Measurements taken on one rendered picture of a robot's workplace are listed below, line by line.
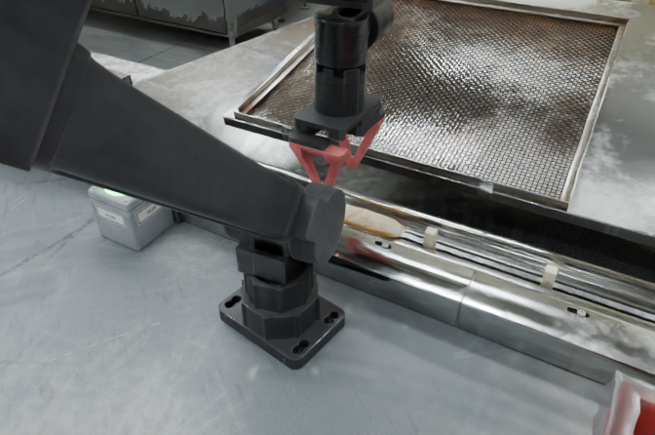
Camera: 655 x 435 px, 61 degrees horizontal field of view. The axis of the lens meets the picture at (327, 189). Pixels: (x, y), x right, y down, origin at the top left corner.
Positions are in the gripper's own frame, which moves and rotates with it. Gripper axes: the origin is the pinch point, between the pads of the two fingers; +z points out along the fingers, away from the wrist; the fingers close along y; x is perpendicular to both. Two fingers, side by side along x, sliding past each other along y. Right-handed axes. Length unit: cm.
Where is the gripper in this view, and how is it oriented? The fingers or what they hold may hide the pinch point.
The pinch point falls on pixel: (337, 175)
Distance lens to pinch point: 68.0
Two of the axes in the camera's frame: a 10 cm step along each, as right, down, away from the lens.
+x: 8.7, 2.7, -4.1
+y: -4.9, 4.7, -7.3
